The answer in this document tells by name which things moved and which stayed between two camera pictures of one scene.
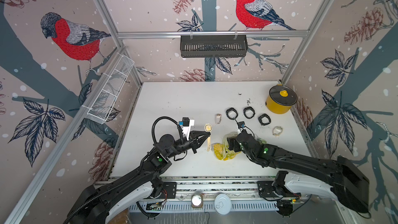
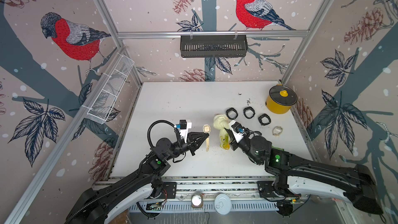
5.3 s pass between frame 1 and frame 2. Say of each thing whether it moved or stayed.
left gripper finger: stayed
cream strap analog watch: stayed
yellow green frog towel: moved
